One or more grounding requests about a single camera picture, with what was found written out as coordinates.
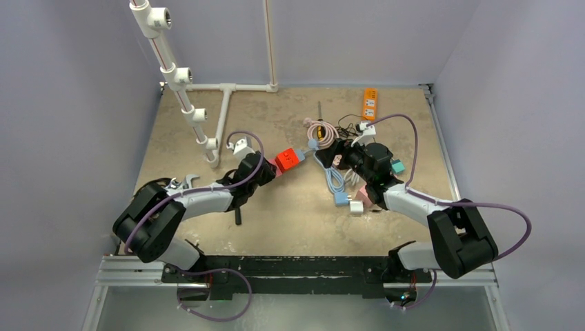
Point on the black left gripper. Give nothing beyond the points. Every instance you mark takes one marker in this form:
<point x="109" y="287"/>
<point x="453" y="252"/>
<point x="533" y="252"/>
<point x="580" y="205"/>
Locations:
<point x="269" y="174"/>

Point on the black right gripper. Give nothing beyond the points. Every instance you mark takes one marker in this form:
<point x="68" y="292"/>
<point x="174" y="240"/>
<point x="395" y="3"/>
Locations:
<point x="337" y="152"/>

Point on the teal USB charger plug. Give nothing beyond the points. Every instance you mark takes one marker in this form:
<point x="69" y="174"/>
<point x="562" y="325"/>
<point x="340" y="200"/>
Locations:
<point x="397" y="166"/>

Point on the pink cube power socket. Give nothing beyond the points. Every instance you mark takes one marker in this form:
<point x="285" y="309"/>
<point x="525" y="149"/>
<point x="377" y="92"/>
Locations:
<point x="362" y="196"/>

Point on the red cube socket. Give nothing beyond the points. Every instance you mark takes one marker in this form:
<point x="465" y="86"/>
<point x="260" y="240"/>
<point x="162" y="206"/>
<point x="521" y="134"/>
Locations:
<point x="289" y="160"/>

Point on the white plug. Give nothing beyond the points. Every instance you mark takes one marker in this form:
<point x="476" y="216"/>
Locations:
<point x="356" y="207"/>

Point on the orange power strip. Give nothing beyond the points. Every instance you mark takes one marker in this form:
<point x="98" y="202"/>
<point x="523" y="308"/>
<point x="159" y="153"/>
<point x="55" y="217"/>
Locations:
<point x="369" y="104"/>

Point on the black yellow flathead screwdriver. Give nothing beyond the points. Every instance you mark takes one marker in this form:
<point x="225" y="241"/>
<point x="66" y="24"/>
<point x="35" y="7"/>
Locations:
<point x="321" y="130"/>

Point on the small pink plug block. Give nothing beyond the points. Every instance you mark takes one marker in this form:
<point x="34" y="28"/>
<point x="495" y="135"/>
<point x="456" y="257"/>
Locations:
<point x="337" y="160"/>

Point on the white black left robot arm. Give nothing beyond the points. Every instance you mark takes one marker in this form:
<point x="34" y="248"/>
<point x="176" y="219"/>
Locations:
<point x="149" y="224"/>

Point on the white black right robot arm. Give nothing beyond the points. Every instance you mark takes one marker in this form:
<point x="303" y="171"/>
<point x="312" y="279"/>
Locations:
<point x="460" y="241"/>

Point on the black steel claw hammer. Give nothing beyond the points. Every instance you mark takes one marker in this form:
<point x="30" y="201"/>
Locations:
<point x="238" y="216"/>

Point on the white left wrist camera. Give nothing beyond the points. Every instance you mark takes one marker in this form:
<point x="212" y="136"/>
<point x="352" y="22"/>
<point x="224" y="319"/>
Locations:
<point x="241" y="149"/>

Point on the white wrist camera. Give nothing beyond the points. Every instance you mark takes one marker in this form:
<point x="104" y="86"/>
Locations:
<point x="366" y="132"/>
<point x="241" y="149"/>

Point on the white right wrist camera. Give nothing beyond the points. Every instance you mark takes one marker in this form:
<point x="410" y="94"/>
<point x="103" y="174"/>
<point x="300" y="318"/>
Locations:
<point x="366" y="132"/>

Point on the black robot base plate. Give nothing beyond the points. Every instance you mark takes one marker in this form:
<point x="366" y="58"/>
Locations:
<point x="374" y="277"/>

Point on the aluminium rail frame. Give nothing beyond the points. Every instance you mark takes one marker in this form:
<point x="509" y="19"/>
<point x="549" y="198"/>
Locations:
<point x="130" y="295"/>

